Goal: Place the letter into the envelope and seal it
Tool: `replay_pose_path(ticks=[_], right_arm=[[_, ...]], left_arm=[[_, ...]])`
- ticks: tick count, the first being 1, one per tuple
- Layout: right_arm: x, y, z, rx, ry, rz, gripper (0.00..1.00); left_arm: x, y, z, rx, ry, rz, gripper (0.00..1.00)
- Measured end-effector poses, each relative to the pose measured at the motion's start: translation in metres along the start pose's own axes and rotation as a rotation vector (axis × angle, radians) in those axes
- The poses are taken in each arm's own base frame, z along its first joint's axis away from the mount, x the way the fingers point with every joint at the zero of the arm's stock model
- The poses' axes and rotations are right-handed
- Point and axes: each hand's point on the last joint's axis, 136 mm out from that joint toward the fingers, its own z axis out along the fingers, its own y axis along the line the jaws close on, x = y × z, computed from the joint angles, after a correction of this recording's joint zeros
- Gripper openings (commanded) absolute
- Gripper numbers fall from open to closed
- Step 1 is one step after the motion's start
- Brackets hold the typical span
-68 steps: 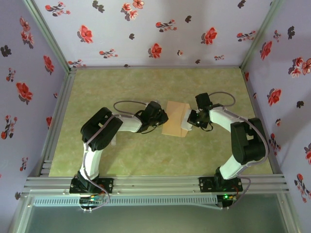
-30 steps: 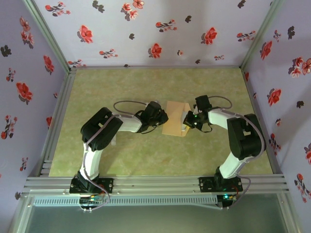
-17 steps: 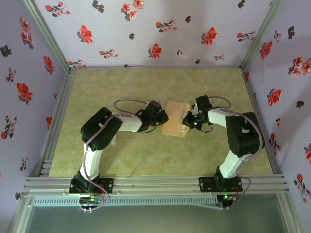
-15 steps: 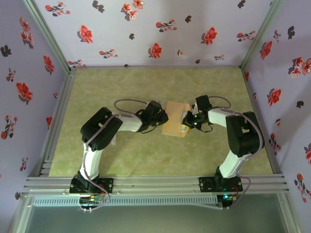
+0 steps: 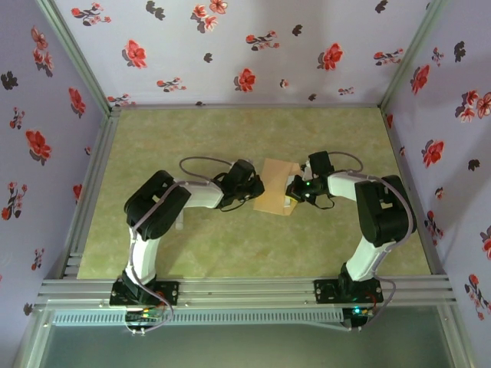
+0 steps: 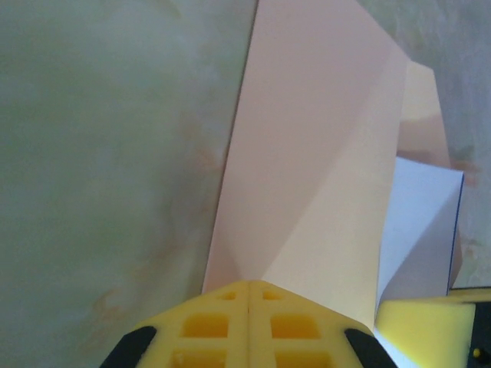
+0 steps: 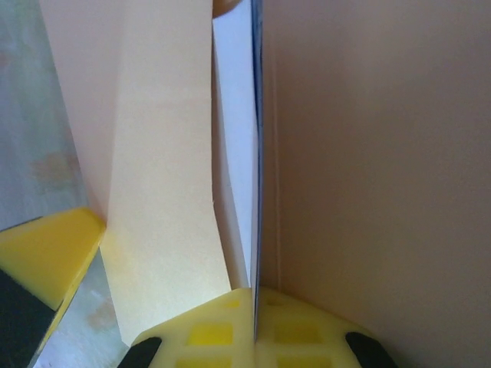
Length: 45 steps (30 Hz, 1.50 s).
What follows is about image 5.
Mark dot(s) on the tan paper envelope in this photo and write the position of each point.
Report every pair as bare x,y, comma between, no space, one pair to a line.
272,191

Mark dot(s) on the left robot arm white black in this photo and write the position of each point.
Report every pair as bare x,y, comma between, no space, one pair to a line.
145,245

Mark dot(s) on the thin aluminium frame rail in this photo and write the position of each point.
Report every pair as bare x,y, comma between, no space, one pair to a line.
249,105

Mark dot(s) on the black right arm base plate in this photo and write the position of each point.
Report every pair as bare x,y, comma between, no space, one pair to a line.
326,291

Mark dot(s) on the wide aluminium frame beam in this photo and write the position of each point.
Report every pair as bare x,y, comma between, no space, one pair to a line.
245,289

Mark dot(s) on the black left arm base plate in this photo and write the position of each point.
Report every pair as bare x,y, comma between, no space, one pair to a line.
169,291

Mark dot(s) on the thin aluminium side rail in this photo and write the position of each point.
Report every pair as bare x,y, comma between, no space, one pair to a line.
432,245

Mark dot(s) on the stacked aluminium side rail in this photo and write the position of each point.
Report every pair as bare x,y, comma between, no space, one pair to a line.
92,191

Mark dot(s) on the aluminium frame post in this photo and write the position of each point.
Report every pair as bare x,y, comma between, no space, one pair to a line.
78,57
410,53

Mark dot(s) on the short aluminium frame leg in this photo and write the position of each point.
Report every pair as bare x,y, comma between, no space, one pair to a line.
456,337
32,337

